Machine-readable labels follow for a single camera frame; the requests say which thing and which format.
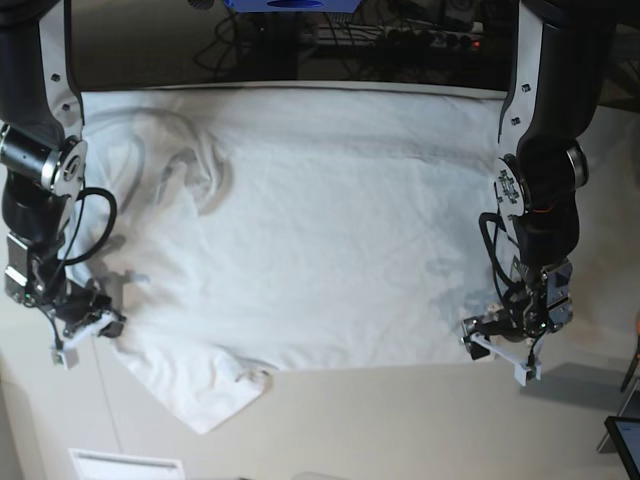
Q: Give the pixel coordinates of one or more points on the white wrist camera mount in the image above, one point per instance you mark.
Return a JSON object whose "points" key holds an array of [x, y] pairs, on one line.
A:
{"points": [[64, 353], [505, 355]]}

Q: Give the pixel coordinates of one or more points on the black power strip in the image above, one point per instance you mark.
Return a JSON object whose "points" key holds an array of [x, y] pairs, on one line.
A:
{"points": [[429, 39]]}

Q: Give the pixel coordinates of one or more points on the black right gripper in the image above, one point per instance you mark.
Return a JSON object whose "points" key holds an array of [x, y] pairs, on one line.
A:
{"points": [[84, 307]]}

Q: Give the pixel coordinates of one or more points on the white paper sheet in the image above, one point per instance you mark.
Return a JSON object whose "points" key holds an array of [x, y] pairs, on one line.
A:
{"points": [[99, 465]]}

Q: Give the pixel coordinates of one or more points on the white T-shirt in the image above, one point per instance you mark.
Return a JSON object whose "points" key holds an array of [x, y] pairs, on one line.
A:
{"points": [[266, 230]]}

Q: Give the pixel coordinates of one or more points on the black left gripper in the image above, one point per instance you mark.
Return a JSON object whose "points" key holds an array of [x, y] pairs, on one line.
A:
{"points": [[493, 324]]}

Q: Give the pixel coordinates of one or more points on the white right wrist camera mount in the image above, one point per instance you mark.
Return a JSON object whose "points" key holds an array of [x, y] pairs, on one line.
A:
{"points": [[64, 353]]}

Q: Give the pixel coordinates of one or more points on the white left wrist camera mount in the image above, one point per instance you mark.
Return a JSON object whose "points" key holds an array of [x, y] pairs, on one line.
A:
{"points": [[505, 355]]}

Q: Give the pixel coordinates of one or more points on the tablet with grey stand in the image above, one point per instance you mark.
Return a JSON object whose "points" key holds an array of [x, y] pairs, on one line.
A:
{"points": [[622, 433]]}

